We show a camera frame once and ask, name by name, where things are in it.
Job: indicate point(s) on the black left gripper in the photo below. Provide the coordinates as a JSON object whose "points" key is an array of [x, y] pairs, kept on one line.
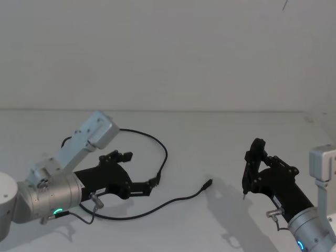
{"points": [[105, 178]]}

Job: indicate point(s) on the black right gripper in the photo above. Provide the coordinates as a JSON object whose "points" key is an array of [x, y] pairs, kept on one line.
{"points": [[283, 189]]}

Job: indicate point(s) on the black electric screwdriver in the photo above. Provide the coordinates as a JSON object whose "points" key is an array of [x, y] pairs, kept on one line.
{"points": [[258, 144]]}

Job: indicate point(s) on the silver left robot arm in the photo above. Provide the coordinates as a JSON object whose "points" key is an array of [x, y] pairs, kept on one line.
{"points": [[52, 194]]}

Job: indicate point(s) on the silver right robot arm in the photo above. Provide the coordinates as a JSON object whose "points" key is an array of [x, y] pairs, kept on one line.
{"points": [[315, 231]]}

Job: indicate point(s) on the white table cloth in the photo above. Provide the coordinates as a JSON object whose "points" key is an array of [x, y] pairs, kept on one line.
{"points": [[183, 231]]}

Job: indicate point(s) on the white curtain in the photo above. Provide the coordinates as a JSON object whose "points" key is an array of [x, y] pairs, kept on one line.
{"points": [[157, 52]]}

